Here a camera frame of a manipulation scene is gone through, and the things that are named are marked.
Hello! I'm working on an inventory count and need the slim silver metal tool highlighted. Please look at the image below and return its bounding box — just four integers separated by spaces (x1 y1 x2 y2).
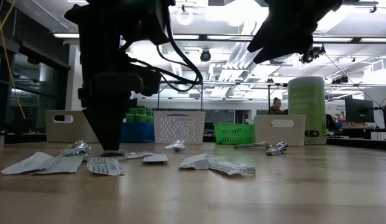
233 142 272 151

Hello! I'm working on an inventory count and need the disinfecting wipes canister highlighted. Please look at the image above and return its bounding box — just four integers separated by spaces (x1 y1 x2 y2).
287 75 328 146

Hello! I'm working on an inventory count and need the yellow extension cable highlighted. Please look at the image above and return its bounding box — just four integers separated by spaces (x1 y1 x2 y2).
0 0 27 121

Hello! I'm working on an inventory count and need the blue plastic bin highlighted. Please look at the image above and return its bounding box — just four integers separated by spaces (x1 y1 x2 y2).
119 121 155 144

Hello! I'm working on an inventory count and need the person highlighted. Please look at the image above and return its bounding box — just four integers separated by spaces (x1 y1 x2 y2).
269 96 288 115
325 112 339 132

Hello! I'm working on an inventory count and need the white bandage packet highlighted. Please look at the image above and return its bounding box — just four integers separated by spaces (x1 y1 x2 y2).
117 151 155 161
86 156 126 177
32 154 85 175
207 158 257 177
1 151 57 175
142 154 169 164
178 152 210 170

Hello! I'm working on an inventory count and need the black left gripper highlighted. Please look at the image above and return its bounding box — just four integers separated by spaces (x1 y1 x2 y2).
78 43 131 152

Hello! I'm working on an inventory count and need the round ring ceiling lamp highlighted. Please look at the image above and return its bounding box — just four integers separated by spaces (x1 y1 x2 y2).
176 4 195 26

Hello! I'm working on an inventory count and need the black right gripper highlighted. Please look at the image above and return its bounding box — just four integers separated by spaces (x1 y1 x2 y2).
247 0 342 65

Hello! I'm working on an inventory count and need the black computer monitor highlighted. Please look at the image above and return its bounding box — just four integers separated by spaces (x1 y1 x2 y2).
345 97 375 123

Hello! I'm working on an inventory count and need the green perforated plastic basket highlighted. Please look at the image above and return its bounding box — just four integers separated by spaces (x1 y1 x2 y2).
214 123 256 145

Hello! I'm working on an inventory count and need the black overhead frame bar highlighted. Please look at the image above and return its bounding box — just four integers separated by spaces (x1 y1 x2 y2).
52 32 386 44

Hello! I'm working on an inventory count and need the grey plastic handled bin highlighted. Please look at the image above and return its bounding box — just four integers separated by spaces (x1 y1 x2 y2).
45 110 100 144

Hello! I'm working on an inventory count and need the white plastic handled bin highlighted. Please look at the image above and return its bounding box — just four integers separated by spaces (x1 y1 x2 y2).
254 114 306 146

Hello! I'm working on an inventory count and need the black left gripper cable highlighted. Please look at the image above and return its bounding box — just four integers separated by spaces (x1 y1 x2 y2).
127 12 203 93

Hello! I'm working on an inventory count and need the white perforated plastic basket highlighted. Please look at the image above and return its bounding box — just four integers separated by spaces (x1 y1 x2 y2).
152 110 206 144

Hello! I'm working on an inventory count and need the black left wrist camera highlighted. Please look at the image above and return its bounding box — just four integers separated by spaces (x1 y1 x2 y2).
130 63 163 96

